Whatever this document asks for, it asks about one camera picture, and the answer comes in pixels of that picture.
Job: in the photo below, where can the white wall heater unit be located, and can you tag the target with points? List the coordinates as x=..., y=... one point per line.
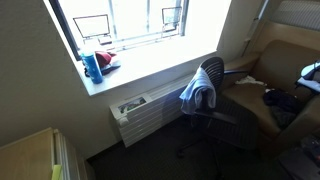
x=143, y=114

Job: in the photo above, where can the blue water bottle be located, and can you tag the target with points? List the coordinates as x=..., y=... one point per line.
x=91, y=64

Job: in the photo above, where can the white cloth on couch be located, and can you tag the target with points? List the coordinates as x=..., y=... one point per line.
x=250, y=80

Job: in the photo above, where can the black robot cart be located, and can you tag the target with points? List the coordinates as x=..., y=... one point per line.
x=302, y=162

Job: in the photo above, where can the black cloth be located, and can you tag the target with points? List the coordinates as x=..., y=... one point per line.
x=284, y=100

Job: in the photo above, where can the dark green cloth on couch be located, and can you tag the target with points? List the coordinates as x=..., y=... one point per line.
x=283, y=117

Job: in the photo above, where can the yellow sticky note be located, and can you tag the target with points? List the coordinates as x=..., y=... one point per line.
x=57, y=172

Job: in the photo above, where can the wooden drawer cabinet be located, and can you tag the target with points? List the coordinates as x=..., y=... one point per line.
x=33, y=158

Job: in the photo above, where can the light blue shirt on chair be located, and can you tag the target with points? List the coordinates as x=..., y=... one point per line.
x=199, y=90

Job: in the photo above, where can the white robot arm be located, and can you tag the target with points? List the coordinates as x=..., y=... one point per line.
x=310, y=77

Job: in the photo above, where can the dark blue office chair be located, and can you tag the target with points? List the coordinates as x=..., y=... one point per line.
x=227, y=121

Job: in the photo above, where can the red cap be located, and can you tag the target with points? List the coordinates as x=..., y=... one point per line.
x=104, y=58

